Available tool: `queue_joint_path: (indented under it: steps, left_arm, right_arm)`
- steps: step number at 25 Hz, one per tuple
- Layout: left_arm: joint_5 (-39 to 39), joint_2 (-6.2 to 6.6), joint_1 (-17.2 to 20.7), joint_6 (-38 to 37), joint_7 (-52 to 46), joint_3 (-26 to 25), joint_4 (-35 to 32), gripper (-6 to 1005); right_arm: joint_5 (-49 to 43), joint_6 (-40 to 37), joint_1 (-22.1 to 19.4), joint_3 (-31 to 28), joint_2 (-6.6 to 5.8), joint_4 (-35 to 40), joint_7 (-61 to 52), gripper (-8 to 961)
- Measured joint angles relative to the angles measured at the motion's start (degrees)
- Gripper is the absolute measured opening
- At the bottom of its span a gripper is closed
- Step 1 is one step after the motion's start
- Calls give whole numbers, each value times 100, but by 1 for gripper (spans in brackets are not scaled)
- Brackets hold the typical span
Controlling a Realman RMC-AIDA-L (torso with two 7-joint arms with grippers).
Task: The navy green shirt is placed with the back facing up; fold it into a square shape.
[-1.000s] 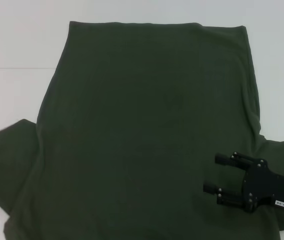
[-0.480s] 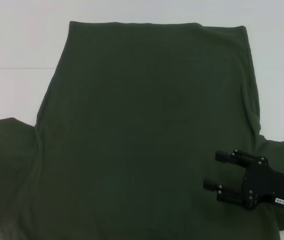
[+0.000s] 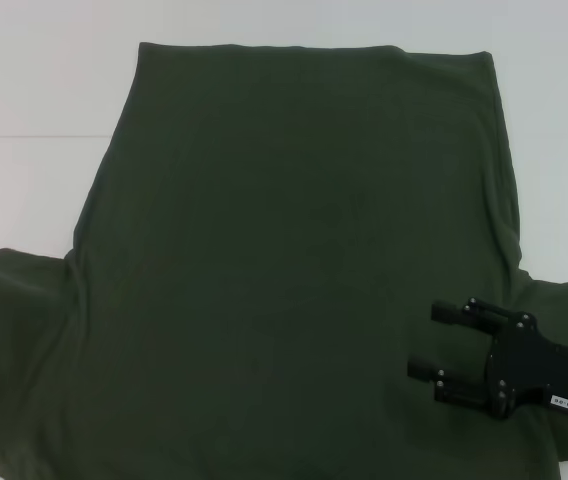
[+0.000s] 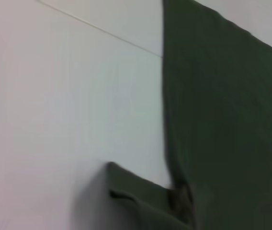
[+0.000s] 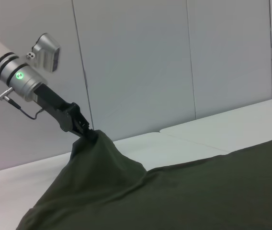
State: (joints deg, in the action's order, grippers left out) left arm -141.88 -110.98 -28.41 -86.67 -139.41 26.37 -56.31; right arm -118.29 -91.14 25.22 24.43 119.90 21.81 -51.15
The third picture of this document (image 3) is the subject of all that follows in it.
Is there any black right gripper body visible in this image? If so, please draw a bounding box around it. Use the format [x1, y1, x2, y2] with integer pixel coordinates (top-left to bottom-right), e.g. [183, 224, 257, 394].
[487, 312, 568, 421]

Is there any dark green shirt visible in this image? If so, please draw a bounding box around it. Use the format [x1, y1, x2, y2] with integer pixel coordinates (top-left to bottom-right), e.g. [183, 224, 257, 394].
[0, 41, 568, 480]

